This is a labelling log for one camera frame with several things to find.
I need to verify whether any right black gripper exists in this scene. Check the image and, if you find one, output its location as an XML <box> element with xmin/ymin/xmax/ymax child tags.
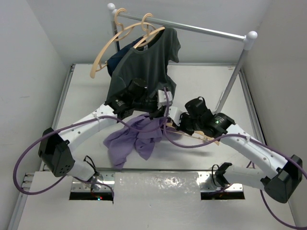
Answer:
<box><xmin>172</xmin><ymin>111</ymin><xmax>201</xmax><ymax>136</ymax></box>

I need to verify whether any beige plastic hanger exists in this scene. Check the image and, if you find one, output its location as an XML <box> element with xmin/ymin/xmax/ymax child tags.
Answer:
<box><xmin>166</xmin><ymin>121</ymin><xmax>213</xmax><ymax>143</ymax></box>

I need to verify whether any purple t-shirt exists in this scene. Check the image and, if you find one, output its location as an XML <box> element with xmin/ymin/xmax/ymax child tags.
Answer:
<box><xmin>103</xmin><ymin>114</ymin><xmax>165</xmax><ymax>169</ymax></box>

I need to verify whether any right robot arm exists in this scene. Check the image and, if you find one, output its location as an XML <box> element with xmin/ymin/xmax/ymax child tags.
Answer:
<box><xmin>169</xmin><ymin>97</ymin><xmax>302</xmax><ymax>203</ymax></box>

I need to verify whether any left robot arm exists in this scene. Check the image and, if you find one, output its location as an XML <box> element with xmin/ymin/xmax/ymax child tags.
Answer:
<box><xmin>38</xmin><ymin>78</ymin><xmax>172</xmax><ymax>181</ymax></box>

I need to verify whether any dark grey t-shirt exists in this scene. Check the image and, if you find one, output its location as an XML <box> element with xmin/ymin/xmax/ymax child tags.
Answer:
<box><xmin>107</xmin><ymin>27</ymin><xmax>181</xmax><ymax>98</ymax></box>

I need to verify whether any navy blue t-shirt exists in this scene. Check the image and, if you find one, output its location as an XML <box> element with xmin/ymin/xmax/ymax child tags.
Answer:
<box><xmin>106</xmin><ymin>37</ymin><xmax>142</xmax><ymax>77</ymax></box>

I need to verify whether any beige hanger with grey shirt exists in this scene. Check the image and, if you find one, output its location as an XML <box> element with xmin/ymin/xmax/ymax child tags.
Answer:
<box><xmin>133</xmin><ymin>13</ymin><xmax>165</xmax><ymax>49</ymax></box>

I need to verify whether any beige empty hanger left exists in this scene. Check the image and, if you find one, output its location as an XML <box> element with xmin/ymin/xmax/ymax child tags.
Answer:
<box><xmin>90</xmin><ymin>8</ymin><xmax>135</xmax><ymax>79</ymax></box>

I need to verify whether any metal clothes rack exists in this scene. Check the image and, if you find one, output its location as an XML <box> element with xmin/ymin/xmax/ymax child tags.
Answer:
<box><xmin>107</xmin><ymin>3</ymin><xmax>258</xmax><ymax>113</ymax></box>

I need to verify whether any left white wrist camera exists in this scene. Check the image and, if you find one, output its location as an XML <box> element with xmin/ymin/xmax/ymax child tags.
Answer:
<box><xmin>157</xmin><ymin>90</ymin><xmax>173</xmax><ymax>109</ymax></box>

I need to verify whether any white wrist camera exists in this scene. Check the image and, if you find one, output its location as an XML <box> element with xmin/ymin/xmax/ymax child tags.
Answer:
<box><xmin>168</xmin><ymin>106</ymin><xmax>184</xmax><ymax>126</ymax></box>
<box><xmin>157</xmin><ymin>90</ymin><xmax>173</xmax><ymax>109</ymax></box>

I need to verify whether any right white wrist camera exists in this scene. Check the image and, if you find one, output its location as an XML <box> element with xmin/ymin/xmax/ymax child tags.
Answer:
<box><xmin>168</xmin><ymin>106</ymin><xmax>184</xmax><ymax>126</ymax></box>

